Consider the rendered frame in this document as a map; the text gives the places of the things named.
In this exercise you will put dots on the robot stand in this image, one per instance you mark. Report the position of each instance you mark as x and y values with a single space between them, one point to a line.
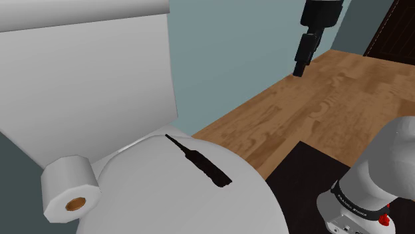
301 181

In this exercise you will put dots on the white toilet paper roll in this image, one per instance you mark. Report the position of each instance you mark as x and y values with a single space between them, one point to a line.
66 181

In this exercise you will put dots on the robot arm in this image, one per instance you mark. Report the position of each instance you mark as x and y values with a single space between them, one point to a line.
373 168

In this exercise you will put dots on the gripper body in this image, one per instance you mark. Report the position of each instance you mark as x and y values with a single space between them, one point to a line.
321 14

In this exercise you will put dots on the dark brown door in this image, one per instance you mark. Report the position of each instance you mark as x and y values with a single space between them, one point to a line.
394 32

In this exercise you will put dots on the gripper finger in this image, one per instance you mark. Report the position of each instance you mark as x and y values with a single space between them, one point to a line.
306 48

